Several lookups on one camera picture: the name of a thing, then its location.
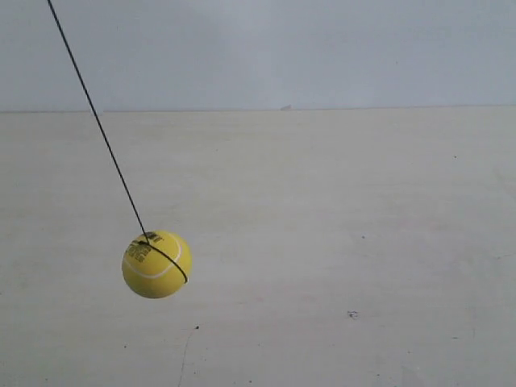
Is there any yellow tennis ball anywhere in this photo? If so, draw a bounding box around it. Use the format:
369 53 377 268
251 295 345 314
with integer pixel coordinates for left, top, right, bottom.
121 230 192 299

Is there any black hanging string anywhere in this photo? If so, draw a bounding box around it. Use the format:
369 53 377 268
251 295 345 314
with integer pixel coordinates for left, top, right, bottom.
47 0 189 284

